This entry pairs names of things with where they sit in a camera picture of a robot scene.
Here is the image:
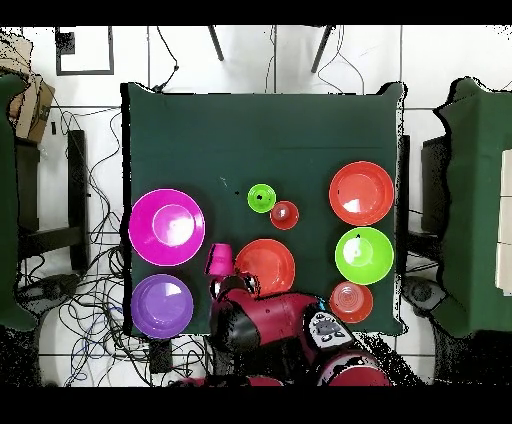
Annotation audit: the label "crimson red cup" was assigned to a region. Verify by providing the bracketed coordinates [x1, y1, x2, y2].
[204, 242, 235, 278]

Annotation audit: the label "wide orange bowl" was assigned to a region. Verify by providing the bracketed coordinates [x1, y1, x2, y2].
[234, 238, 296, 297]
[328, 160, 396, 227]

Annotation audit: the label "purple bowl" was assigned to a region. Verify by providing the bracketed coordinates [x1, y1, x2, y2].
[130, 273, 195, 340]

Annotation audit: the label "orange cup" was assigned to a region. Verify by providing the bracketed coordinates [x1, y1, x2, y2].
[269, 200, 300, 231]

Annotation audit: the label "green cup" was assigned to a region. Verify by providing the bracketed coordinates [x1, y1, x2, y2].
[246, 183, 278, 214]

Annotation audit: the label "large pink bowl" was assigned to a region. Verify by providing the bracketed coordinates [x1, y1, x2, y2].
[128, 188, 206, 268]

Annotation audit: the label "black power box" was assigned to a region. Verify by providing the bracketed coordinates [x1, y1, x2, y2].
[148, 335, 174, 375]

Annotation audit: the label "small deep orange bowl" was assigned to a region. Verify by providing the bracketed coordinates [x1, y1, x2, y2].
[328, 280, 374, 324]

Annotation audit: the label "green bowl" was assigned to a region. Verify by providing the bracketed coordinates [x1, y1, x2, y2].
[334, 226, 395, 286]

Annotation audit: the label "dark green tablecloth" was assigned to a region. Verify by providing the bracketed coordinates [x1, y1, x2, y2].
[120, 81, 406, 337]

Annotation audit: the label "green cloth side table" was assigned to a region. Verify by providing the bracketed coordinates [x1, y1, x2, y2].
[433, 77, 512, 339]
[0, 73, 39, 331]

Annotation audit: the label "cardboard box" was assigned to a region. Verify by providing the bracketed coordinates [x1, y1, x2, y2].
[0, 31, 56, 144]

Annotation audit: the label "white boxes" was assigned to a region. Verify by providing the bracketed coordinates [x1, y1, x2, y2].
[495, 148, 512, 297]

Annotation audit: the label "tangle of black cables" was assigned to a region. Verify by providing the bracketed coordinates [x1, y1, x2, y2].
[15, 107, 213, 387]

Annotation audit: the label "grey pedestal leg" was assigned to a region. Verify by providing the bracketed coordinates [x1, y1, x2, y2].
[401, 275, 447, 317]
[17, 273, 83, 317]

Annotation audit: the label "black stand frame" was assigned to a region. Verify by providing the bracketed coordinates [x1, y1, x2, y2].
[419, 135, 451, 237]
[15, 129, 91, 273]

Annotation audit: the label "black cable with plug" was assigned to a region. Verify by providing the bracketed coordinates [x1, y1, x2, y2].
[150, 25, 180, 94]

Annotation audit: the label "black camera tripod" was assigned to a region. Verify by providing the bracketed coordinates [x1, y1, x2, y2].
[206, 25, 336, 74]

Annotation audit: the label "black square floor frame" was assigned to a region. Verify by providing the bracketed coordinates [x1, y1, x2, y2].
[54, 25, 115, 76]

